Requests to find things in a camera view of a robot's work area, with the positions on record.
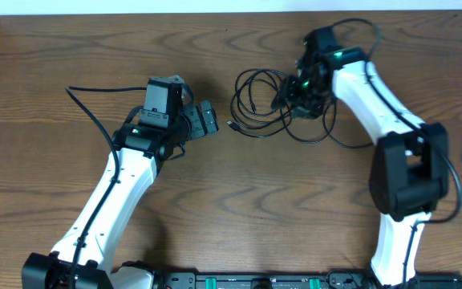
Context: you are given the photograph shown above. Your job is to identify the black USB cable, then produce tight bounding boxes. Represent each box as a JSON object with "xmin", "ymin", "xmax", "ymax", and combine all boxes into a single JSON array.
[{"xmin": 225, "ymin": 67, "xmax": 296, "ymax": 140}]

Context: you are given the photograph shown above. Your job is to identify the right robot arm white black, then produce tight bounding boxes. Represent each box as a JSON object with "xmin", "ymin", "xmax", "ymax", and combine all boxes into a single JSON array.
[{"xmin": 271, "ymin": 45, "xmax": 448, "ymax": 288}]

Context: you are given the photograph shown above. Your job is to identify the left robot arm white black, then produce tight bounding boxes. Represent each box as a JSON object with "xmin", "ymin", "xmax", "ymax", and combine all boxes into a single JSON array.
[{"xmin": 22, "ymin": 100, "xmax": 218, "ymax": 288}]

